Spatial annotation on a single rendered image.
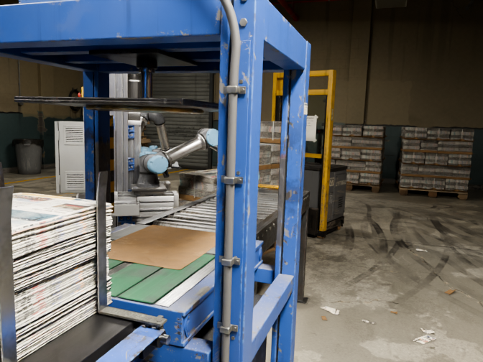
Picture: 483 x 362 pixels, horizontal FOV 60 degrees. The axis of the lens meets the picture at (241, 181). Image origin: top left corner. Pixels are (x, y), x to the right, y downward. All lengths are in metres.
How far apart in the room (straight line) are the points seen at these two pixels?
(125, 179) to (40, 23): 1.87
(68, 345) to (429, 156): 7.90
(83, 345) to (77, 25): 0.75
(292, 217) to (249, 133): 0.68
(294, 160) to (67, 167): 1.80
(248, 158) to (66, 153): 2.12
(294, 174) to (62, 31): 0.87
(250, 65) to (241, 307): 0.56
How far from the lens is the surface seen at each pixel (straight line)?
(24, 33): 1.30
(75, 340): 0.99
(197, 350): 1.12
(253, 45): 0.95
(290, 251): 1.59
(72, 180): 2.96
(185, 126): 11.27
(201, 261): 1.42
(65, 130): 2.94
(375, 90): 10.15
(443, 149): 8.51
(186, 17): 1.02
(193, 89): 11.18
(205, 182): 3.37
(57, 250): 0.95
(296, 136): 1.52
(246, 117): 0.94
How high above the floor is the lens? 1.26
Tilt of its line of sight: 8 degrees down
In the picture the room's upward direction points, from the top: 2 degrees clockwise
